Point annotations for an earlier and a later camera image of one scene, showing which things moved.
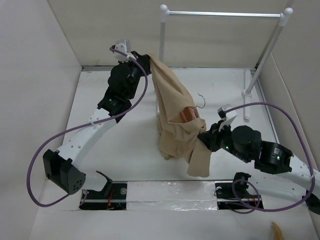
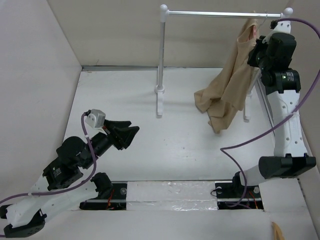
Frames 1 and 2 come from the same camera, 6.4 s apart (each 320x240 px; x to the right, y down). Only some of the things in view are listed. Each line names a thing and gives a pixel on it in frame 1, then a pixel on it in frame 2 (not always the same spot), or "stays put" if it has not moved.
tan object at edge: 277,233 stays put
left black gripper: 143,60 to 120,132
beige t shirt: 180,125 to 227,93
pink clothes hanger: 189,113 to 253,33
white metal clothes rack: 285,15 stays put
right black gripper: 210,137 to 253,60
